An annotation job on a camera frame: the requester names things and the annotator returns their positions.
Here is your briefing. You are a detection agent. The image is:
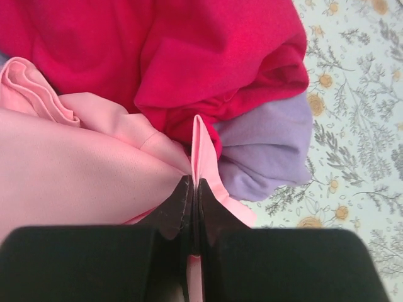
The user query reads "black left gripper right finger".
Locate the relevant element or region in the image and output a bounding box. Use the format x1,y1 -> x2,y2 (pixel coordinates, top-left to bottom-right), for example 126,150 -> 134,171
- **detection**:
197,180 -> 389,302

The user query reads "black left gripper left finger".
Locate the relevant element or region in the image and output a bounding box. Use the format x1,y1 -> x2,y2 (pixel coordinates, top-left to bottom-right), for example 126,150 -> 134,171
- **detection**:
1,176 -> 193,301

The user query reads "pink t shirt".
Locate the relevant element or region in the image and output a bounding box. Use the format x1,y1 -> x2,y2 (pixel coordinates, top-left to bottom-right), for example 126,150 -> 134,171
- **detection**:
1,58 -> 254,301

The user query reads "lavender t shirt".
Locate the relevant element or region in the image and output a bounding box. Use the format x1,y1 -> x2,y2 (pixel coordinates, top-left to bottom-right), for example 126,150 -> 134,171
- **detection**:
214,92 -> 313,201

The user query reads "red t shirt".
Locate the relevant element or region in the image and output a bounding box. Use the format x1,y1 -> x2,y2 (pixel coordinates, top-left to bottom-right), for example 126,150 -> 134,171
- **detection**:
1,1 -> 309,152

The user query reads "floral table cloth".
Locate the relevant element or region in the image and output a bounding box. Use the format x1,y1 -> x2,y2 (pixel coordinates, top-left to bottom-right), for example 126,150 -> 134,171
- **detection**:
249,1 -> 402,301

